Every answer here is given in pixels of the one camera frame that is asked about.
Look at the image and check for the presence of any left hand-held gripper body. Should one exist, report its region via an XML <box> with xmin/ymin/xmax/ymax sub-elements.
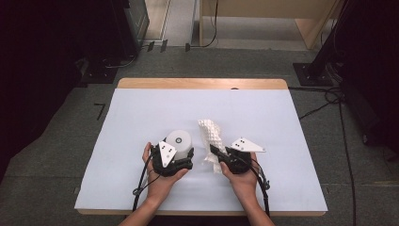
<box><xmin>151</xmin><ymin>140</ymin><xmax>194</xmax><ymax>178</ymax></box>

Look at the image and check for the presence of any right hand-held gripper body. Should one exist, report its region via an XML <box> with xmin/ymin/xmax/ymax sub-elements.
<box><xmin>218</xmin><ymin>137</ymin><xmax>267</xmax><ymax>175</ymax></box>

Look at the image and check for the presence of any white waffle cloth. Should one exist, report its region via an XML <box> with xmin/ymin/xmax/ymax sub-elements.
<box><xmin>197</xmin><ymin>119</ymin><xmax>228</xmax><ymax>174</ymax></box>

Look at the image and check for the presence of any person's left hand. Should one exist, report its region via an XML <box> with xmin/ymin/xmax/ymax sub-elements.
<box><xmin>141</xmin><ymin>141</ymin><xmax>190</xmax><ymax>202</ymax></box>

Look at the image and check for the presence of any person's right hand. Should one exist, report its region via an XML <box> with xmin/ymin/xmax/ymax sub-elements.
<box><xmin>218</xmin><ymin>152</ymin><xmax>260</xmax><ymax>202</ymax></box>

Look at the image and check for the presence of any white paper table sheet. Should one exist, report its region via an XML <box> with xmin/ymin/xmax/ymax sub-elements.
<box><xmin>74</xmin><ymin>88</ymin><xmax>328</xmax><ymax>213</ymax></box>

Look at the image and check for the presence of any wooden table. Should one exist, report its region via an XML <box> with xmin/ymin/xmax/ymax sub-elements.
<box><xmin>74</xmin><ymin>77</ymin><xmax>328</xmax><ymax>218</ymax></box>

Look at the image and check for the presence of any black metal stand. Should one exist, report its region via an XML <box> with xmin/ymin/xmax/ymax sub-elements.
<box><xmin>293</xmin><ymin>0</ymin><xmax>356</xmax><ymax>88</ymax></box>

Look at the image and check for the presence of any black cabinet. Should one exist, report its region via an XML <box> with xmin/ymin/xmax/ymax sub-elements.
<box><xmin>110</xmin><ymin>0</ymin><xmax>151</xmax><ymax>61</ymax></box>

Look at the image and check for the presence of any light wooden desk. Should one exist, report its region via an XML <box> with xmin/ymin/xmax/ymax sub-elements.
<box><xmin>199</xmin><ymin>0</ymin><xmax>343</xmax><ymax>51</ymax></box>

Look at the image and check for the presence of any dark curtain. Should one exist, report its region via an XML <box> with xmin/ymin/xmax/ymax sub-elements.
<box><xmin>332</xmin><ymin>0</ymin><xmax>399</xmax><ymax>158</ymax></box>
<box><xmin>0</xmin><ymin>0</ymin><xmax>126</xmax><ymax>185</ymax></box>

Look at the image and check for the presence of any left hand-held gripper cable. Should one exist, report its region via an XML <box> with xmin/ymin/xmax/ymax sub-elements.
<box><xmin>131</xmin><ymin>153</ymin><xmax>162</xmax><ymax>212</ymax></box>

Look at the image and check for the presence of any hand-held gripper cable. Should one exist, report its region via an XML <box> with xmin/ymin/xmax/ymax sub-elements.
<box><xmin>131</xmin><ymin>153</ymin><xmax>162</xmax><ymax>212</ymax></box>
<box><xmin>248</xmin><ymin>157</ymin><xmax>272</xmax><ymax>218</ymax></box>

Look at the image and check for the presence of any right hand-held gripper cable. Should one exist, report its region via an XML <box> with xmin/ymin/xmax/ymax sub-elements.
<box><xmin>248</xmin><ymin>157</ymin><xmax>272</xmax><ymax>218</ymax></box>

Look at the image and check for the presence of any grey floor cable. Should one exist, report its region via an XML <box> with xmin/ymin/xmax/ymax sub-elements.
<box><xmin>104</xmin><ymin>54</ymin><xmax>139</xmax><ymax>70</ymax></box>

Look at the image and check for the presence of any black stand base plate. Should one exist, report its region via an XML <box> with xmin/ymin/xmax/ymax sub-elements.
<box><xmin>79</xmin><ymin>57</ymin><xmax>120</xmax><ymax>85</ymax></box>

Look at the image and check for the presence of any looped black floor cable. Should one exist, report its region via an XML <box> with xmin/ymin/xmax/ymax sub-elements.
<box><xmin>287</xmin><ymin>86</ymin><xmax>346</xmax><ymax>121</ymax></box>

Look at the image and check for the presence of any long black floor cable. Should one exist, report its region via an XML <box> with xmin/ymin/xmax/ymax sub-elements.
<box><xmin>338</xmin><ymin>100</ymin><xmax>358</xmax><ymax>226</ymax></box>

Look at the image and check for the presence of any black hanging cable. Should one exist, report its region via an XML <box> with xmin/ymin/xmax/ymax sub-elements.
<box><xmin>187</xmin><ymin>0</ymin><xmax>220</xmax><ymax>50</ymax></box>

